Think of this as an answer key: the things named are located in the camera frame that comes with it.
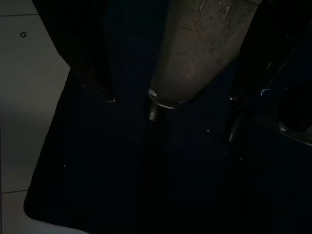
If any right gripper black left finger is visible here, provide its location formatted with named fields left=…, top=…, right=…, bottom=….
left=31, top=0, right=117, bottom=103

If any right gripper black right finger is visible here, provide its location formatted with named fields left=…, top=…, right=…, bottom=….
left=228, top=0, right=312, bottom=101

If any dark blue floor mat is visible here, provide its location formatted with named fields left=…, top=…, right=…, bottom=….
left=23, top=0, right=312, bottom=234

